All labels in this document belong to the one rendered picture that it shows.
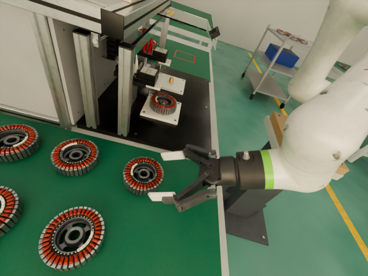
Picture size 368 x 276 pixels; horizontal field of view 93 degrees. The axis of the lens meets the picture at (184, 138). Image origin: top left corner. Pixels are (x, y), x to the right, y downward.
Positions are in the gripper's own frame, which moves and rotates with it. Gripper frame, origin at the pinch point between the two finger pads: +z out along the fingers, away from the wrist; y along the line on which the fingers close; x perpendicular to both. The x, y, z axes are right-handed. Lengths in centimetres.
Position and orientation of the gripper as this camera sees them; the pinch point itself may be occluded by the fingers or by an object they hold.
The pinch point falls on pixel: (160, 174)
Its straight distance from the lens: 50.2
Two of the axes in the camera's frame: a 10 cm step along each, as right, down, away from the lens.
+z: -9.6, 1.0, 2.6
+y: -1.3, 6.6, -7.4
